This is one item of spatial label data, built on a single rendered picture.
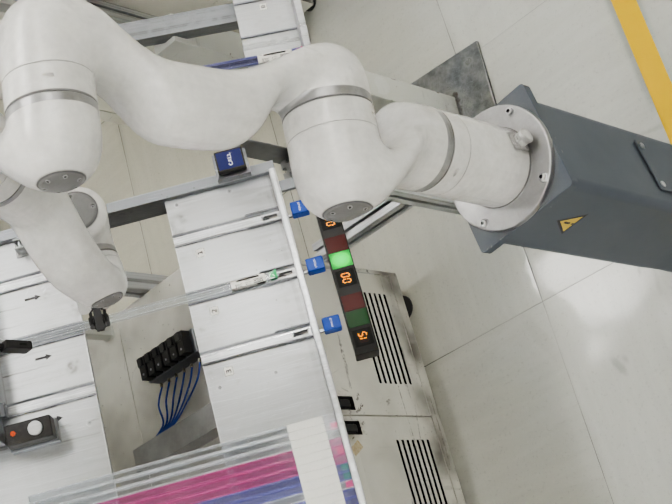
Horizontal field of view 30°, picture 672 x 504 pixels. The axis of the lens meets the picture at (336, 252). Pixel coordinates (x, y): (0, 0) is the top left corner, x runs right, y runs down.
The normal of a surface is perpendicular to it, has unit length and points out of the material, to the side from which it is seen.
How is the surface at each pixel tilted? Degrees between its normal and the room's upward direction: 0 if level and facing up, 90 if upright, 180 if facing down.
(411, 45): 0
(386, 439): 90
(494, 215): 0
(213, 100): 83
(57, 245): 58
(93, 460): 43
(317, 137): 25
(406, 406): 90
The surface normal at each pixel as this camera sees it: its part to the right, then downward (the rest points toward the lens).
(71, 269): 0.17, 0.51
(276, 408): -0.06, -0.38
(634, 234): 0.33, 0.84
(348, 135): 0.22, -0.35
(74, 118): 0.62, -0.31
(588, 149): 0.63, -0.54
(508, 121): -0.70, -0.10
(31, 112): -0.31, -0.25
